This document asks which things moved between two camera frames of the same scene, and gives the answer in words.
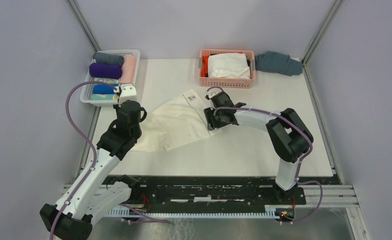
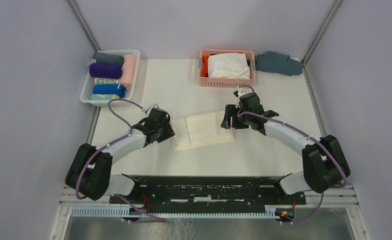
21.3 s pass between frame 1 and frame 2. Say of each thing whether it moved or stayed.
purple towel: stayed
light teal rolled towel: stayed
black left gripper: moved
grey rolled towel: stayed
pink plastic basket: stayed
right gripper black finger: moved
